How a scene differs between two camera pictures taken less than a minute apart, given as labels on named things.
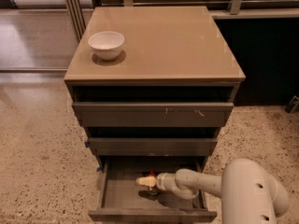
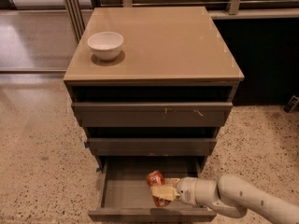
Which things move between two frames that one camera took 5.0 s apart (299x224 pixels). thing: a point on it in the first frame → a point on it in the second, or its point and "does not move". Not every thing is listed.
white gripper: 163,181 → 187,189
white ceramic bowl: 107,45 does not move
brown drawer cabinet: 163,100 does not move
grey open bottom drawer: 122,201 does not move
